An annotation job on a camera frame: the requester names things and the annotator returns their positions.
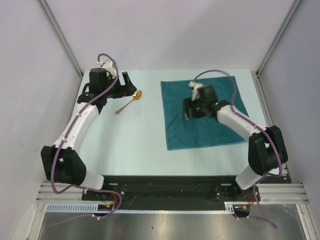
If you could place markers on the right aluminium corner post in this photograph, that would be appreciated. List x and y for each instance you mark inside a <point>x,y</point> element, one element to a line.
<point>279,35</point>

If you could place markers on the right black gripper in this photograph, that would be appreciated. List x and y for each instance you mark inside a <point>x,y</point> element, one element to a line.
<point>188,104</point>

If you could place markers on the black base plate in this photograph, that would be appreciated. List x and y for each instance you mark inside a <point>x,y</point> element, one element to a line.
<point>218,189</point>

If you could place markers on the white slotted cable duct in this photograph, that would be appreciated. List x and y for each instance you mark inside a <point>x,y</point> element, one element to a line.
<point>162,206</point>

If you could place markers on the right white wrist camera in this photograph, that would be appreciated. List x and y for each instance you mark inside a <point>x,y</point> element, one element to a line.
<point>194,86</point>

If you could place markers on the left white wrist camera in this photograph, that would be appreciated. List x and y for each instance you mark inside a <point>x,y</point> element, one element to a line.
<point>109,66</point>

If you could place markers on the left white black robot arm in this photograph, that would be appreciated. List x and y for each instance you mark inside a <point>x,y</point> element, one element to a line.
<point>61,161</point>

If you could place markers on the gold spoon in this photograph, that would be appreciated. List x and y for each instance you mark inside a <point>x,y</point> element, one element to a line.
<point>136,96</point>

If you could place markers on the left aluminium corner post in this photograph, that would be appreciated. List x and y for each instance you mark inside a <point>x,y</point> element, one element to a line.
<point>53,23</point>

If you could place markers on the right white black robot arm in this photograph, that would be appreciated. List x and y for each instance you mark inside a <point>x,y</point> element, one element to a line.
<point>266,147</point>

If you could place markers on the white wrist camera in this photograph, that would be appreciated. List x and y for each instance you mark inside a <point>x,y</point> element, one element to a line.
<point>109,66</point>
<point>194,86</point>

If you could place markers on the aluminium corner post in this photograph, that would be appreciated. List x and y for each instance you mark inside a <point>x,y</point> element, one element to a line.
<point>53,23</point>
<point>279,35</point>

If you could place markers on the teal satin napkin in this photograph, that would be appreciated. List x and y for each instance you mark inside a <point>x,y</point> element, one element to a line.
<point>182,134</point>

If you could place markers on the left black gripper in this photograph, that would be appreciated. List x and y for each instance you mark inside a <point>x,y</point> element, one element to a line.
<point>128,89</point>

